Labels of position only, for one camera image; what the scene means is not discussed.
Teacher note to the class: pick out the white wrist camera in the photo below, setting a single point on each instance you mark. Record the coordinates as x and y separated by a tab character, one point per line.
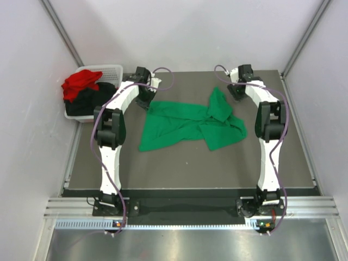
154	82
233	75

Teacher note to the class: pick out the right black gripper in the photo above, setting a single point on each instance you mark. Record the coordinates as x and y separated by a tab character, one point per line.
231	88

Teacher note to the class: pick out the red t shirt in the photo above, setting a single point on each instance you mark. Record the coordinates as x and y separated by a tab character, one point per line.
79	81

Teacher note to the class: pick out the black t shirt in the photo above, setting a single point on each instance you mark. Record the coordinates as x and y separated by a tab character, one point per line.
87	99

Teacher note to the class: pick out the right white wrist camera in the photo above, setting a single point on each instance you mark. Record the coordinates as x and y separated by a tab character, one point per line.
233	75

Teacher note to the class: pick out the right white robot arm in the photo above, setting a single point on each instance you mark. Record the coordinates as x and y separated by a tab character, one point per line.
270	128

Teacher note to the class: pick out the aluminium frame rail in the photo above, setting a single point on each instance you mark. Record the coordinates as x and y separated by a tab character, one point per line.
294	206

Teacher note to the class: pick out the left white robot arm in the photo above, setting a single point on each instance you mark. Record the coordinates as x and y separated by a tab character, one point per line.
110	135

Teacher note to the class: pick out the white plastic basket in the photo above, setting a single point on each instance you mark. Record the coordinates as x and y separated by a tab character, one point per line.
111	74

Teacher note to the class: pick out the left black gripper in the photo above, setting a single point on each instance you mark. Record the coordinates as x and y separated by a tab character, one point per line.
145	104

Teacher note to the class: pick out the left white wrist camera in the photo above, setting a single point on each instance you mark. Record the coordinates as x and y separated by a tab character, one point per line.
154	82

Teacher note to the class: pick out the green t shirt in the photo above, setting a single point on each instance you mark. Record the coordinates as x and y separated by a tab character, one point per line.
168	123

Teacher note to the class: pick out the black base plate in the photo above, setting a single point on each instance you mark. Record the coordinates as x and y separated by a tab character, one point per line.
247	207

